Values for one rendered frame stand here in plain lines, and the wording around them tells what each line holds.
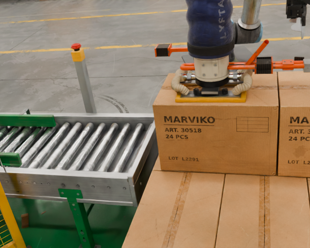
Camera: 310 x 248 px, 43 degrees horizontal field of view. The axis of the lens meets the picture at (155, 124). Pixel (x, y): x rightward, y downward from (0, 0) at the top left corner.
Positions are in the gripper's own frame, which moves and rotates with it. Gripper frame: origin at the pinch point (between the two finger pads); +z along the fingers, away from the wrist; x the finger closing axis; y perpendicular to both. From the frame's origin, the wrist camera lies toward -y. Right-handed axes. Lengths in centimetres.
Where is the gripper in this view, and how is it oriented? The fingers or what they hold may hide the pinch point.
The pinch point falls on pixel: (301, 34)
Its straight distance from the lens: 197.1
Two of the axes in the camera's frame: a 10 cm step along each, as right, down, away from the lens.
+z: 1.2, 8.7, 4.7
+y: -9.7, 0.0, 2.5
